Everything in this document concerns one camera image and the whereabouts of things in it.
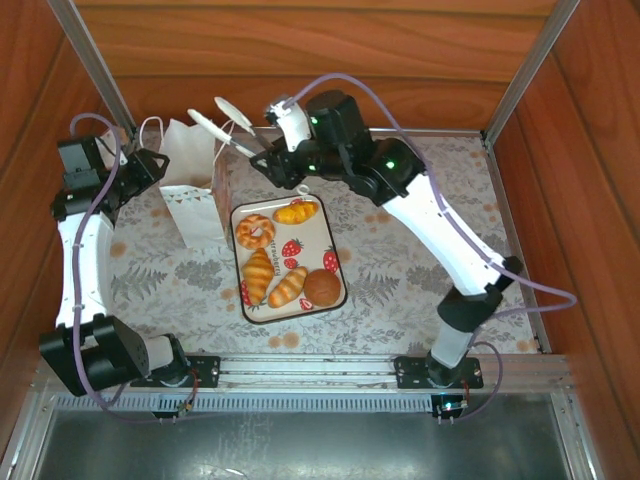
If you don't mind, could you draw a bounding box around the fake yellow twisted bread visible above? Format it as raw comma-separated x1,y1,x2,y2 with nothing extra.
272,198,321,227

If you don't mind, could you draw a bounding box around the white printed paper bag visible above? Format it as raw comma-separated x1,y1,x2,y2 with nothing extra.
138,116,237,251

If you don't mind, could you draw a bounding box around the fake croissant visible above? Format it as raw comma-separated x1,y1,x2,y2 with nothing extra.
240,247,277,307

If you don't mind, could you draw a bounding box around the fake striped long loaf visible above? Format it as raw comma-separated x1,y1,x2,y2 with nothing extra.
267,265,310,310

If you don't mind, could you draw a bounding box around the fake round brown bun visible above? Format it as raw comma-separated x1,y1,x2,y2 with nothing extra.
302,268,343,308

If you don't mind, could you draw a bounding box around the white strawberry print tray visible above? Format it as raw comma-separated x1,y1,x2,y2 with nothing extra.
228,184,350,327

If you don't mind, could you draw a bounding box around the small circuit board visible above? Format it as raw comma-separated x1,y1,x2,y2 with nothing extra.
431,393,470,425
149,398,202,420

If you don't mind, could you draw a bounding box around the grey metal sheet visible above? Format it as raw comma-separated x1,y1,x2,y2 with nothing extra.
27,407,579,480

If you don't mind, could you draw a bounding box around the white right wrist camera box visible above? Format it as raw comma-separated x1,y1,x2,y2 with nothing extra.
263,96,322,153

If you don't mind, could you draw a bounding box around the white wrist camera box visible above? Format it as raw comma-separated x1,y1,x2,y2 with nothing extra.
263,96,322,153
97,126,127,170

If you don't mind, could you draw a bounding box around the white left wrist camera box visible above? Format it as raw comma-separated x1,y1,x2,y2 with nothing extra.
97,126,127,170

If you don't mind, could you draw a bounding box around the fake ring doughnut bread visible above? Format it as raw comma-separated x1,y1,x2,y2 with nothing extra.
234,213,278,250

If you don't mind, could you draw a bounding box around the aluminium back rail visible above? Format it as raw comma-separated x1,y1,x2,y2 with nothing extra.
234,125,487,140

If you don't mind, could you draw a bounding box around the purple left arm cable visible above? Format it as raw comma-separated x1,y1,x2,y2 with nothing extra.
68,112,202,427

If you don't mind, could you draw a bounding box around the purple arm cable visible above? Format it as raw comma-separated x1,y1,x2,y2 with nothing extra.
282,72,579,426
68,112,202,427

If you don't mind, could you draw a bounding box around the aluminium frame post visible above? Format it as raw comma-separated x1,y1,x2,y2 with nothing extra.
46,0,137,141
481,0,582,147

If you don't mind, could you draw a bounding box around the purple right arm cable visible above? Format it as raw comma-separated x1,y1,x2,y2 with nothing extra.
282,72,579,426

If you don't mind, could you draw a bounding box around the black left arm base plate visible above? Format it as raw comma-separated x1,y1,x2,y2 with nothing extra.
130,353,222,390

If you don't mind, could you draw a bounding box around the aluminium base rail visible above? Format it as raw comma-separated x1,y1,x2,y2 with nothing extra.
29,351,572,397

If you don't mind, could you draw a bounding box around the aluminium side rail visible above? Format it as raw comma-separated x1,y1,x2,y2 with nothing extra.
482,134,553,354

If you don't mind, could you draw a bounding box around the grey slotted cable duct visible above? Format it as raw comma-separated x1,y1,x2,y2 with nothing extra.
53,393,437,415

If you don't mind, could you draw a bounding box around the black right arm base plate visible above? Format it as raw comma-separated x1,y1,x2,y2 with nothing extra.
393,353,485,391

